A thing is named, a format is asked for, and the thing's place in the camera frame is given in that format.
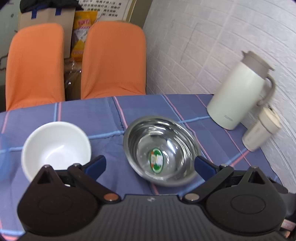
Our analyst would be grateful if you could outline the poster with Chinese text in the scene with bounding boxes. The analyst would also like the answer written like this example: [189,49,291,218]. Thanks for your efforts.
[78,0,137,22]

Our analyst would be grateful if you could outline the left orange chair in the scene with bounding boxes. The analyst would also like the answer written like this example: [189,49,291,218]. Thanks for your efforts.
[6,23,65,110]

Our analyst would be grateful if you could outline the blue plaid tablecloth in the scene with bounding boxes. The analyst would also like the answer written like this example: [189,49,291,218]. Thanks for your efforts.
[0,93,284,239]

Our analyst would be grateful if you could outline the white ceramic bowl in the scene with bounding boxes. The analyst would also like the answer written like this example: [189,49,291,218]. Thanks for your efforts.
[21,121,91,182]

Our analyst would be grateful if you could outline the white thermos jug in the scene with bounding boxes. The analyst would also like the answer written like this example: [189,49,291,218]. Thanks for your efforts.
[207,51,276,130]

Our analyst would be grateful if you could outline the brown cardboard box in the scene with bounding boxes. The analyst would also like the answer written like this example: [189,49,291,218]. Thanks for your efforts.
[17,9,76,58]

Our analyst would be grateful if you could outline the right orange chair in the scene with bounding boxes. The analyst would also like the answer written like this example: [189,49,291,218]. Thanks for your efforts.
[80,21,147,99]

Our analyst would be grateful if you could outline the stainless steel bowl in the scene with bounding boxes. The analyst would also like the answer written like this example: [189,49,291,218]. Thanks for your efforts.
[123,116,201,187]

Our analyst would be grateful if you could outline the orange chair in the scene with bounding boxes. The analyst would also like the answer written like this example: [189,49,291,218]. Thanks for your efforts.
[80,21,147,99]
[6,23,65,110]

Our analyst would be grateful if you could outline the white travel mug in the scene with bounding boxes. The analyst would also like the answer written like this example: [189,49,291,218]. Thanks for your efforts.
[242,106,281,152]

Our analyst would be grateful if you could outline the yellow snack bag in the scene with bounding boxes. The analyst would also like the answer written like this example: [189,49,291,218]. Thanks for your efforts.
[70,11,98,62]

